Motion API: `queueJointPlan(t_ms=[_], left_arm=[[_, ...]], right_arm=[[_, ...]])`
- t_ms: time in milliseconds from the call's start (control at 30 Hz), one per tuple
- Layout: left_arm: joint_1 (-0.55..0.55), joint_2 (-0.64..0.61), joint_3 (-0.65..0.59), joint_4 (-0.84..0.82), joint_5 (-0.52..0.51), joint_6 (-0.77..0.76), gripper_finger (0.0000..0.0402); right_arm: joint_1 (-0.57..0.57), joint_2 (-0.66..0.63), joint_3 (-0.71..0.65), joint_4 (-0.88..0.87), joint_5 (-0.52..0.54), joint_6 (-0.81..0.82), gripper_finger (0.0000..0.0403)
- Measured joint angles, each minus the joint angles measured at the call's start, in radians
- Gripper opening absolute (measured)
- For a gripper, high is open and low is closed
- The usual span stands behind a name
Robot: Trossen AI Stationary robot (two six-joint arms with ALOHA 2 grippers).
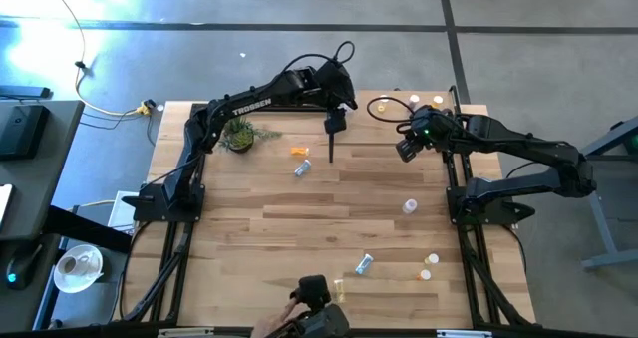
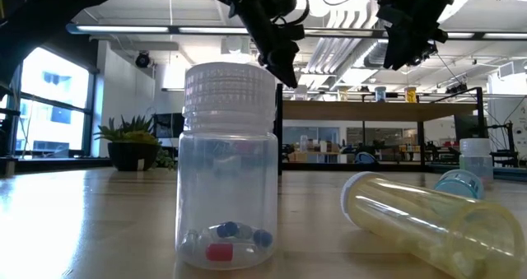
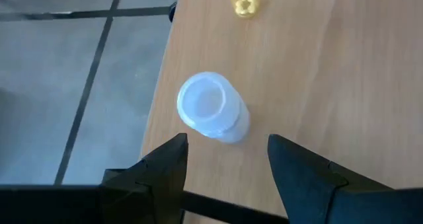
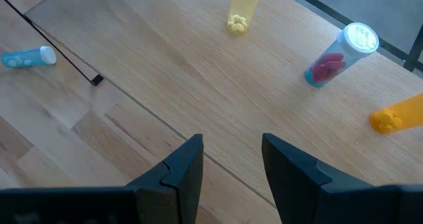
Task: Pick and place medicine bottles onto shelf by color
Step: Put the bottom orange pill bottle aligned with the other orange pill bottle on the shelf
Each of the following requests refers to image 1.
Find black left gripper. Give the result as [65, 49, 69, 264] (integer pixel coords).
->
[312, 59, 359, 135]

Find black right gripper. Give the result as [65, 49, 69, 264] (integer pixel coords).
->
[396, 103, 464, 164]

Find potted green succulent plant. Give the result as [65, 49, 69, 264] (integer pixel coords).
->
[217, 116, 283, 156]

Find black crossbar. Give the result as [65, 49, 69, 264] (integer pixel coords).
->
[0, 321, 638, 338]

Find white paper sheet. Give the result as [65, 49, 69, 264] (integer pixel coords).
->
[107, 190, 141, 234]

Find black office desk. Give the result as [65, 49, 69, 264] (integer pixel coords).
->
[0, 98, 134, 338]

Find white coffee cup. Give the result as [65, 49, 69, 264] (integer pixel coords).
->
[57, 251, 99, 282]

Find black flat bar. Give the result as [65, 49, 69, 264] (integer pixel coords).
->
[0, 84, 52, 101]

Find black flat box device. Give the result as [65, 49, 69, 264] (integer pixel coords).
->
[0, 104, 52, 162]

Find black computer mouse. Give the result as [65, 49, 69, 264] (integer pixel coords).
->
[5, 242, 45, 292]

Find wooden shelf with black frame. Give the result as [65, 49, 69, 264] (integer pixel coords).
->
[327, 82, 469, 165]

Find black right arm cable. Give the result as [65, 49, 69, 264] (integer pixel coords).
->
[367, 96, 415, 125]

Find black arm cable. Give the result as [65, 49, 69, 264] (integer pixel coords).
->
[367, 96, 415, 125]
[281, 40, 357, 76]

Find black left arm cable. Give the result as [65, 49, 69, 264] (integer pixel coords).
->
[281, 40, 357, 76]

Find black handheld camera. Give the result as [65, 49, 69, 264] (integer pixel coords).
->
[278, 274, 351, 338]

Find yellow extension cable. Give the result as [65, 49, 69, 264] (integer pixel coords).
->
[43, 0, 157, 119]

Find silver bracket plate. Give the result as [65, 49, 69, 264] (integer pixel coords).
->
[158, 327, 215, 338]
[436, 329, 493, 338]

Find blue-grey steel table frame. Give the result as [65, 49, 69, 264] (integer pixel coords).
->
[577, 114, 638, 273]

